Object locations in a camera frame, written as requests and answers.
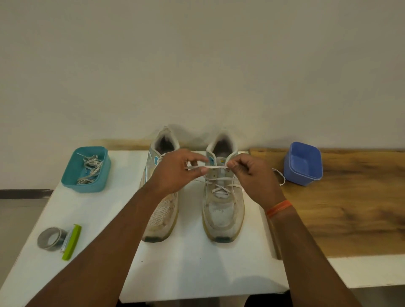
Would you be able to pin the teal plastic container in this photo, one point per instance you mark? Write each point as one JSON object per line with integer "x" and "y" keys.
{"x": 68, "y": 177}

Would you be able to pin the orange thread wristband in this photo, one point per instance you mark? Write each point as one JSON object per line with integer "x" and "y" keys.
{"x": 278, "y": 208}

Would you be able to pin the person's left hand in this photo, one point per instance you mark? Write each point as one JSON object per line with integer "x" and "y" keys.
{"x": 172, "y": 174}

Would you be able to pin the person's right hand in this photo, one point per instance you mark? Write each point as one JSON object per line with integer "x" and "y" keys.
{"x": 259, "y": 180}

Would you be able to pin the green utility cutter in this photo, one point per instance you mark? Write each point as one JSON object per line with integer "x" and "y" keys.
{"x": 72, "y": 243}

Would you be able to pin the black trousers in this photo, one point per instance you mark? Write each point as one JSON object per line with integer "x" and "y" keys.
{"x": 269, "y": 300}

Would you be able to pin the person's right forearm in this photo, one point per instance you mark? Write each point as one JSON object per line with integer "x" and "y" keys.
{"x": 313, "y": 265}

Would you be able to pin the worn white sneaker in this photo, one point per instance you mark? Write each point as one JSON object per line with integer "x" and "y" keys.
{"x": 223, "y": 218}
{"x": 163, "y": 221}

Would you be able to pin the blue plastic container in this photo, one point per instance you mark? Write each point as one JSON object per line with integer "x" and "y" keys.
{"x": 302, "y": 161}

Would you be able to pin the grey tape roll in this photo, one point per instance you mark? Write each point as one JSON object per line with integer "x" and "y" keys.
{"x": 42, "y": 245}

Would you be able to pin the person's left forearm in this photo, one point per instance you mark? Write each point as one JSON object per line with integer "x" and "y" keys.
{"x": 101, "y": 256}

